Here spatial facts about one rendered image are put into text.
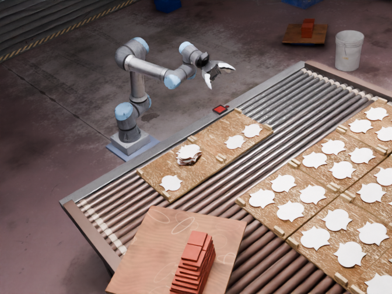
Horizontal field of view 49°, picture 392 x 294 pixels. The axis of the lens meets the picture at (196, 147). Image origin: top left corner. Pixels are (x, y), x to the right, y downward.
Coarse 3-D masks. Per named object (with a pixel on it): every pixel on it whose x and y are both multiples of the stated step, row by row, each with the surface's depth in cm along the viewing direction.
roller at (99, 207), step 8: (304, 80) 309; (296, 88) 305; (280, 96) 298; (264, 104) 293; (256, 112) 289; (136, 184) 249; (120, 192) 245; (128, 192) 247; (112, 200) 242; (96, 208) 238; (88, 216) 236
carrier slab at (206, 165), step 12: (180, 144) 269; (168, 156) 262; (204, 156) 257; (144, 168) 256; (156, 168) 255; (168, 168) 253; (180, 168) 252; (192, 168) 251; (204, 168) 249; (216, 168) 248; (144, 180) 250; (156, 180) 247; (192, 180) 243; (168, 192) 238; (180, 192) 236
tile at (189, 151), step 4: (184, 148) 255; (188, 148) 254; (192, 148) 254; (196, 148) 253; (180, 152) 252; (184, 152) 252; (188, 152) 251; (192, 152) 251; (196, 152) 250; (200, 152) 251; (180, 156) 250; (184, 156) 249; (188, 156) 249; (192, 156) 248
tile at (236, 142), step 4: (236, 136) 266; (240, 136) 265; (228, 140) 264; (232, 140) 264; (236, 140) 263; (240, 140) 263; (228, 144) 261; (232, 144) 261; (236, 144) 260; (240, 144) 260; (228, 148) 259; (232, 148) 258; (236, 148) 258; (240, 148) 258
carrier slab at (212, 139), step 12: (228, 120) 282; (240, 120) 280; (252, 120) 278; (204, 132) 275; (216, 132) 273; (228, 132) 272; (240, 132) 270; (264, 132) 267; (204, 144) 266; (216, 144) 264; (252, 144) 260; (228, 156) 254
